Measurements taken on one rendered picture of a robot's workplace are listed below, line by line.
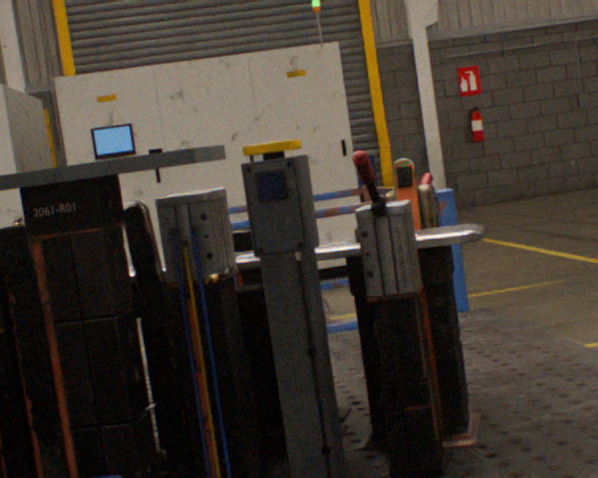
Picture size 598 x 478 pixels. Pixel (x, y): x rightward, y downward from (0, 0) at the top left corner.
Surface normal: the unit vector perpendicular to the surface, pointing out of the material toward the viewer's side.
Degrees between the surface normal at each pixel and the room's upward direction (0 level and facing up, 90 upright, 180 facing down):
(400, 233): 90
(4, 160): 90
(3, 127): 90
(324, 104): 90
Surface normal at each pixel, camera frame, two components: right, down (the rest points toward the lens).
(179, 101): 0.16, 0.06
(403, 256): -0.18, 0.11
